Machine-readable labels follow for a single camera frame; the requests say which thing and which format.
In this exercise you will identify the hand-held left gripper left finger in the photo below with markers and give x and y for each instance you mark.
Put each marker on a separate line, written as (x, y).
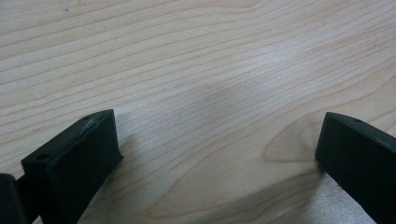
(74, 168)

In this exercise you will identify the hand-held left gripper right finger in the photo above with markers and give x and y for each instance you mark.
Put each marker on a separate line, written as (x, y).
(364, 161)

